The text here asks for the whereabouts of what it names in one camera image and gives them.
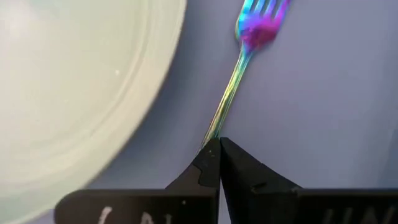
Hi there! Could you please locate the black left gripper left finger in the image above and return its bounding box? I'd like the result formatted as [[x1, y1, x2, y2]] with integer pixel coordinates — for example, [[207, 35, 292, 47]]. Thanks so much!
[[54, 138, 222, 224]]

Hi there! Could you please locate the pale green round plate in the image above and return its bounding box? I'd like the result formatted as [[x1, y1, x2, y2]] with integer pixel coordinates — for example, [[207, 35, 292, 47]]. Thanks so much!
[[0, 0, 188, 224]]

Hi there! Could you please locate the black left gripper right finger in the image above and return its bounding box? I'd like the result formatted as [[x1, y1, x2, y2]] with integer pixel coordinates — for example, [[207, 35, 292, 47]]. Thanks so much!
[[220, 136, 398, 224]]

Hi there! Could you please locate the iridescent fork with blue handle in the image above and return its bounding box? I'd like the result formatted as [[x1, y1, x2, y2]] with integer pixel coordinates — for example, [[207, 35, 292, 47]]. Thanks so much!
[[198, 0, 292, 152]]

